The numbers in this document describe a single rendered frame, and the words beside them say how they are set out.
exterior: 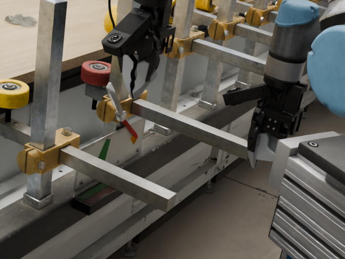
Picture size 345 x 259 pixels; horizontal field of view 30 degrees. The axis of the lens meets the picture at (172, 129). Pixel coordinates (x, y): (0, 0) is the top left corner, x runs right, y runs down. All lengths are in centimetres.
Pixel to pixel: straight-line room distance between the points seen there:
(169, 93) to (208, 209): 117
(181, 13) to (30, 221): 64
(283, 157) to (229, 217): 167
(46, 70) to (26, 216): 30
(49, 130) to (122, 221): 106
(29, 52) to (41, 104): 37
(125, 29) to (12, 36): 54
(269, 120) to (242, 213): 152
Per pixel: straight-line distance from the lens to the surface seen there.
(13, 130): 139
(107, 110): 144
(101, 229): 218
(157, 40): 125
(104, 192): 142
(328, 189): 104
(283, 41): 125
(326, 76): 83
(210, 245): 256
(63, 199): 139
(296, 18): 124
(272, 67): 127
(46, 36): 120
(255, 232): 271
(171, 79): 166
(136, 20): 123
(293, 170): 109
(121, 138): 150
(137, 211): 237
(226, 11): 183
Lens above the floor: 144
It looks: 25 degrees down
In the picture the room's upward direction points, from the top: 10 degrees clockwise
